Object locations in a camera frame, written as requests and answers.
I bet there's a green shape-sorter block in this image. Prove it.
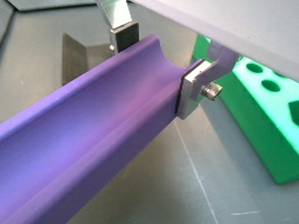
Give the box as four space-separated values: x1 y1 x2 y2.
191 34 299 186

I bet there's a black cradle fixture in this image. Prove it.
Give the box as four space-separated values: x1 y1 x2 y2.
61 33 115 85

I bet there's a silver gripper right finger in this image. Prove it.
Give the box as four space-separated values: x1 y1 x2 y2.
176 41 239 119

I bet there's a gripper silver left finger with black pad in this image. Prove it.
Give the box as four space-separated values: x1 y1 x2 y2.
95 0 139 53

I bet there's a purple arch bar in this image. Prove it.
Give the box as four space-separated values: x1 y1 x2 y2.
0 35 185 224

